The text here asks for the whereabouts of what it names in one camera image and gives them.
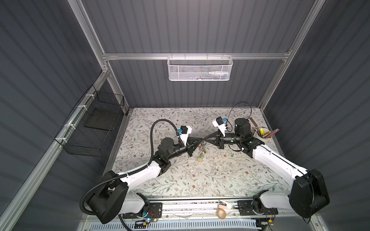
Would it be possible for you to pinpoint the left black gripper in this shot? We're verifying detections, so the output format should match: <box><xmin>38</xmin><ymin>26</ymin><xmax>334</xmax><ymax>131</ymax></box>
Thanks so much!
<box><xmin>166</xmin><ymin>137</ymin><xmax>202</xmax><ymax>163</ymax></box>

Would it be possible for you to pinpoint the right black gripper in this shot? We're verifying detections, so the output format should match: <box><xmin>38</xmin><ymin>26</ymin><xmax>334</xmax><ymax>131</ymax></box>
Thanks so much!
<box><xmin>204</xmin><ymin>130</ymin><xmax>241</xmax><ymax>150</ymax></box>

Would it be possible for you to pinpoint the keyring bunch with grey strap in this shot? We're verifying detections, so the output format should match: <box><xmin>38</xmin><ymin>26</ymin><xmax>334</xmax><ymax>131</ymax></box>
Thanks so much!
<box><xmin>197</xmin><ymin>143</ymin><xmax>207</xmax><ymax>162</ymax></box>

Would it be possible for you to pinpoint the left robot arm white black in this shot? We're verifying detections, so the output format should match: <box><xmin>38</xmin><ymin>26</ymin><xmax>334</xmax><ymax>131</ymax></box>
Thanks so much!
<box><xmin>80</xmin><ymin>138</ymin><xmax>204</xmax><ymax>224</ymax></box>

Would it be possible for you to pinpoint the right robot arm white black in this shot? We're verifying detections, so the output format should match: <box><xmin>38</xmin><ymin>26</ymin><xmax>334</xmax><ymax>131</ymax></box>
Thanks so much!
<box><xmin>211</xmin><ymin>117</ymin><xmax>330</xmax><ymax>218</ymax></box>

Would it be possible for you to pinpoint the floral table mat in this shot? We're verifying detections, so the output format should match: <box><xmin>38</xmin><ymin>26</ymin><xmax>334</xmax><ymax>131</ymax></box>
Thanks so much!
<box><xmin>112</xmin><ymin>108</ymin><xmax>289</xmax><ymax>197</ymax></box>

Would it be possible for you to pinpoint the pink calculator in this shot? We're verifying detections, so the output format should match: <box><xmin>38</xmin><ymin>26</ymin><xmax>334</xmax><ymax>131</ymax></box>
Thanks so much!
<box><xmin>248</xmin><ymin>116</ymin><xmax>260</xmax><ymax>131</ymax></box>

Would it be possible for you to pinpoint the white pen cup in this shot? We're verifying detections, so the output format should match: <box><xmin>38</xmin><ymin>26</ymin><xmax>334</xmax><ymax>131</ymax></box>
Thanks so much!
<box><xmin>253</xmin><ymin>127</ymin><xmax>272</xmax><ymax>142</ymax></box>

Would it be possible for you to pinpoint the pink pen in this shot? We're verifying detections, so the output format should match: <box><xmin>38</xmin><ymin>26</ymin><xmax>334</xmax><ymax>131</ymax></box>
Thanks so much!
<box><xmin>266</xmin><ymin>129</ymin><xmax>280</xmax><ymax>139</ymax></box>

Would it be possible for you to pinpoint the tape roll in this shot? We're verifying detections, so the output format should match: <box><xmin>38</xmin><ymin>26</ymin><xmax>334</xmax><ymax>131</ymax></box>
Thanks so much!
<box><xmin>216</xmin><ymin>208</ymin><xmax>226</xmax><ymax>220</ymax></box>

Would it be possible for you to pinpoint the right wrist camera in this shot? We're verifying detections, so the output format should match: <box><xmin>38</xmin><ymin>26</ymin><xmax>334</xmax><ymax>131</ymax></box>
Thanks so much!
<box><xmin>213</xmin><ymin>116</ymin><xmax>227</xmax><ymax>137</ymax></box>

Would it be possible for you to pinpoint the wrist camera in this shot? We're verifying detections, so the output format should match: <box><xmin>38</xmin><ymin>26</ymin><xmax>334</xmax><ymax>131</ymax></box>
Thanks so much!
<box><xmin>177</xmin><ymin>126</ymin><xmax>192</xmax><ymax>146</ymax></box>
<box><xmin>213</xmin><ymin>116</ymin><xmax>227</xmax><ymax>137</ymax></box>

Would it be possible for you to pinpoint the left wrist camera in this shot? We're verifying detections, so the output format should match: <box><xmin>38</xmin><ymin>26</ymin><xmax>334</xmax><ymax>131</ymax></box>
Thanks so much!
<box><xmin>177</xmin><ymin>126</ymin><xmax>192</xmax><ymax>146</ymax></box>

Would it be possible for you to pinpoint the black corrugated cable left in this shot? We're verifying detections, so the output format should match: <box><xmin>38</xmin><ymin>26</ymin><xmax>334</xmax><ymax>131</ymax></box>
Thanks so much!
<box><xmin>79</xmin><ymin>119</ymin><xmax>179</xmax><ymax>231</ymax></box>

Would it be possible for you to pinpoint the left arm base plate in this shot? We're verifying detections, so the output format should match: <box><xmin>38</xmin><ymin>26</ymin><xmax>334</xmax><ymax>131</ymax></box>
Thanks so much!
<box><xmin>122</xmin><ymin>202</ymin><xmax>163</xmax><ymax>219</ymax></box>

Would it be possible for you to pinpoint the white wire mesh basket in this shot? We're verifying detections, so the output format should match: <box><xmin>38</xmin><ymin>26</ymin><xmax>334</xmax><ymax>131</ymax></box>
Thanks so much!
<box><xmin>167</xmin><ymin>55</ymin><xmax>233</xmax><ymax>81</ymax></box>

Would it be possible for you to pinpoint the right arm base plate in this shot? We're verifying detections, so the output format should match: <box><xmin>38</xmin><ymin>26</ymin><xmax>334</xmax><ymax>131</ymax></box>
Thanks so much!
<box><xmin>233</xmin><ymin>200</ymin><xmax>278</xmax><ymax>216</ymax></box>

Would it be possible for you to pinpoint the white cable duct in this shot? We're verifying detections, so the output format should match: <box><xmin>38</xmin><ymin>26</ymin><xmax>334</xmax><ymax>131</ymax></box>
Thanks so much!
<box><xmin>88</xmin><ymin>218</ymin><xmax>258</xmax><ymax>231</ymax></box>

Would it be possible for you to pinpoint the black wire basket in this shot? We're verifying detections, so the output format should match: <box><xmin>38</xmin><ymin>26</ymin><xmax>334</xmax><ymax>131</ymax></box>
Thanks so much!
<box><xmin>55</xmin><ymin>86</ymin><xmax>125</xmax><ymax>157</ymax></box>

